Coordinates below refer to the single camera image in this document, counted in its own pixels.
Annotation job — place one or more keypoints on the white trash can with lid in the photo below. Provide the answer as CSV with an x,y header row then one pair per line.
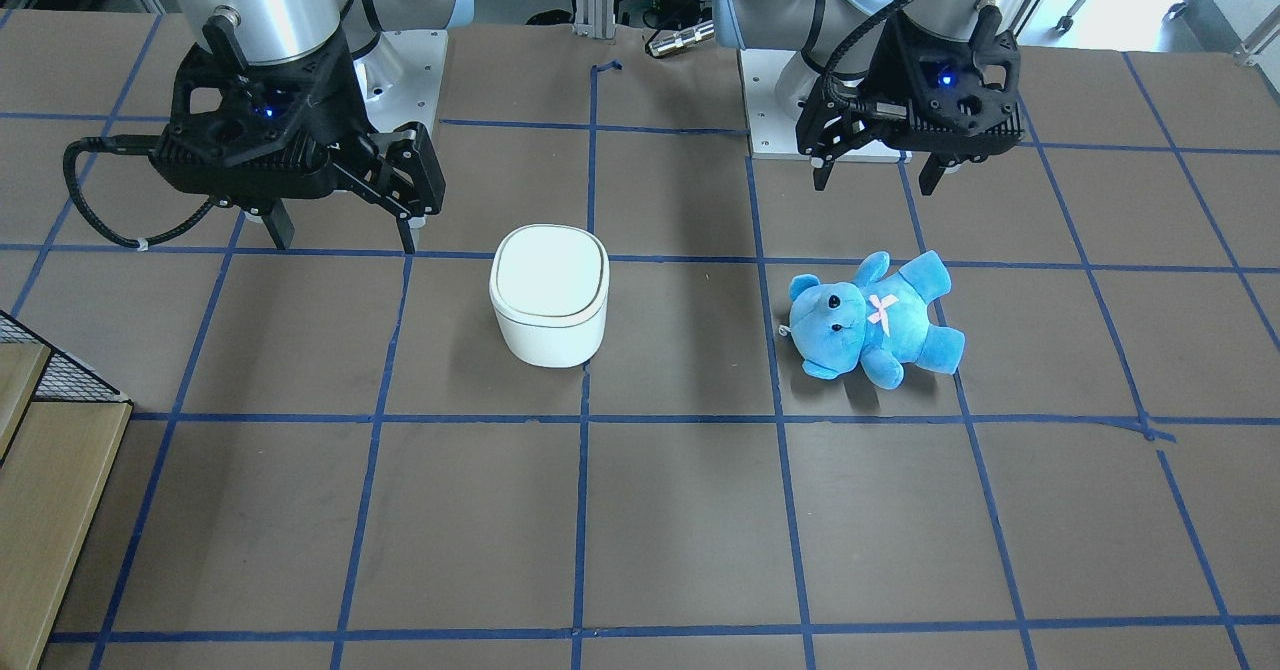
x,y
549,287

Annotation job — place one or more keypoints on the wooden shelf with wire mesh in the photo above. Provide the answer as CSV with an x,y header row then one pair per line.
x,y
62,427

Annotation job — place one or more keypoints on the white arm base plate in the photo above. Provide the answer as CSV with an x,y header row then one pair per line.
x,y
774,82
401,77

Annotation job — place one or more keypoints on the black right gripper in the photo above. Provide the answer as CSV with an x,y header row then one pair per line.
x,y
335,110

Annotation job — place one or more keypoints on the silver metal cylinder connector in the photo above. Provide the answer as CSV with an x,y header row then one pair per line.
x,y
680,40

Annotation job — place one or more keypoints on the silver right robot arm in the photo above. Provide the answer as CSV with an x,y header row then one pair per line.
x,y
274,31

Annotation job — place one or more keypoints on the blue teddy bear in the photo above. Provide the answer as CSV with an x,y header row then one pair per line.
x,y
878,321

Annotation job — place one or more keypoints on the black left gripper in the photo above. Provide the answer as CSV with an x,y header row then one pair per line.
x,y
872,78

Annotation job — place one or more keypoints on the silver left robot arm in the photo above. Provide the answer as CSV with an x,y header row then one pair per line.
x,y
840,37

